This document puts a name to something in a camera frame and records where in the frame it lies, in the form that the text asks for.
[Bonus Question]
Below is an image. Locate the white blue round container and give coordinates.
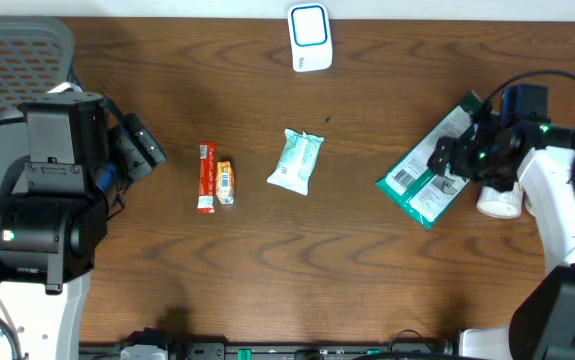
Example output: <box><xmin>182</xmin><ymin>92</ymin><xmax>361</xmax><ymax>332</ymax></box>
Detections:
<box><xmin>476</xmin><ymin>183</ymin><xmax>524</xmax><ymax>219</ymax></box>

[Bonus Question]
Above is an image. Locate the green 3M product package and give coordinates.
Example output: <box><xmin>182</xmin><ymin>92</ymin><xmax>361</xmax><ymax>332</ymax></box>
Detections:
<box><xmin>376</xmin><ymin>90</ymin><xmax>482</xmax><ymax>230</ymax></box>

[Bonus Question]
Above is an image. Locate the red white tube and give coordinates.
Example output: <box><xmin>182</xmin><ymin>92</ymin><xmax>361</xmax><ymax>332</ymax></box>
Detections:
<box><xmin>197</xmin><ymin>142</ymin><xmax>216</xmax><ymax>214</ymax></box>

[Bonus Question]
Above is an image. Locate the small orange carton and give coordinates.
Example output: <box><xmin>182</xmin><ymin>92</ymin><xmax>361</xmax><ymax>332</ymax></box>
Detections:
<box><xmin>216</xmin><ymin>161</ymin><xmax>235</xmax><ymax>205</ymax></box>

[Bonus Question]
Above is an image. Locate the light green small pouch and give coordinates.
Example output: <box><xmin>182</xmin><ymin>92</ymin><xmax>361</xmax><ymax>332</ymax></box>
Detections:
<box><xmin>267</xmin><ymin>129</ymin><xmax>325</xmax><ymax>196</ymax></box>

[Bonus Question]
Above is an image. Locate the green lid jar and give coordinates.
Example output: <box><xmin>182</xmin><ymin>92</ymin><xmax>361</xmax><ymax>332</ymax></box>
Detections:
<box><xmin>523</xmin><ymin>195</ymin><xmax>536</xmax><ymax>217</ymax></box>

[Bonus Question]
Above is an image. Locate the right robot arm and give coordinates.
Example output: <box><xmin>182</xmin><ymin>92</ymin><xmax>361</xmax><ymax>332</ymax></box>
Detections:
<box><xmin>427</xmin><ymin>84</ymin><xmax>575</xmax><ymax>359</ymax></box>

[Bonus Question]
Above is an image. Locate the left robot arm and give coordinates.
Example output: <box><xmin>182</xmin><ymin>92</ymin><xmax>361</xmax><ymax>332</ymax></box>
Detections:
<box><xmin>0</xmin><ymin>83</ymin><xmax>166</xmax><ymax>359</ymax></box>

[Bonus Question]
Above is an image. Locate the grey plastic mesh basket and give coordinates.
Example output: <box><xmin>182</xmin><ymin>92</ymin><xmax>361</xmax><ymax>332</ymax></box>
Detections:
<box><xmin>0</xmin><ymin>16</ymin><xmax>76</xmax><ymax>180</ymax></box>

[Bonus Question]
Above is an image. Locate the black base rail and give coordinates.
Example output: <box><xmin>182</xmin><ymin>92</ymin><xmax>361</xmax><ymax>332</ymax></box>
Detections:
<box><xmin>78</xmin><ymin>328</ymin><xmax>457</xmax><ymax>360</ymax></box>

